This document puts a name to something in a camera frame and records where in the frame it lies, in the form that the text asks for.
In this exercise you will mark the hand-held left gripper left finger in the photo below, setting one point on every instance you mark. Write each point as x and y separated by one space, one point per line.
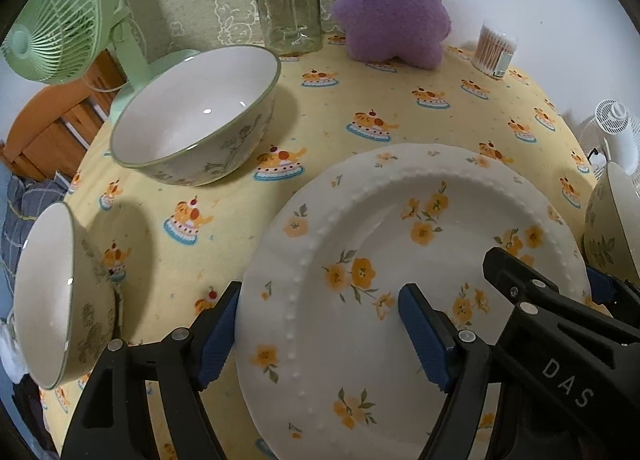
217 340

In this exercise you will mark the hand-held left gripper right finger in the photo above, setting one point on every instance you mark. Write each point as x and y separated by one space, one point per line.
425 340

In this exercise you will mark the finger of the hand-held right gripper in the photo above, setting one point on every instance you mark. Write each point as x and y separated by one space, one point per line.
605 287
520 280

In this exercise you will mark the yellow floral white plate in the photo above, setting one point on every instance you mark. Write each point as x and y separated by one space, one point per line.
350 240

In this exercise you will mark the large green-rimmed floral bowl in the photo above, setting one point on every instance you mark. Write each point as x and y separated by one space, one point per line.
200 99

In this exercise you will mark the small cream floral bowl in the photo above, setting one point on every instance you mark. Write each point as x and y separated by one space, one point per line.
612 225

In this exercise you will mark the white desk fan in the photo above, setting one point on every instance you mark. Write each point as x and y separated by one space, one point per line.
620 129

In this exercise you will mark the white cloth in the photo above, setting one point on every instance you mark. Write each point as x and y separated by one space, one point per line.
7 350

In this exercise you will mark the blue plaid pillow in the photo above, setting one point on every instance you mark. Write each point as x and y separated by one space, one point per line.
20 220

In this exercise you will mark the cotton swab container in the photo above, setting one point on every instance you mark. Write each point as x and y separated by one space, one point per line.
492 49

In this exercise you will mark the yellow printed tablecloth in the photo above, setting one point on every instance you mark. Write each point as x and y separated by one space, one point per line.
350 104

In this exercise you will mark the purple plush toy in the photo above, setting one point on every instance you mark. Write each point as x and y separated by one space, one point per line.
390 4

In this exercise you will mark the glass jar with black lid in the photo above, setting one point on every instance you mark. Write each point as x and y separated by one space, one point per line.
287 14

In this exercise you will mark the green desk fan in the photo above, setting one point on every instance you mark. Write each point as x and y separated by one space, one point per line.
60 24

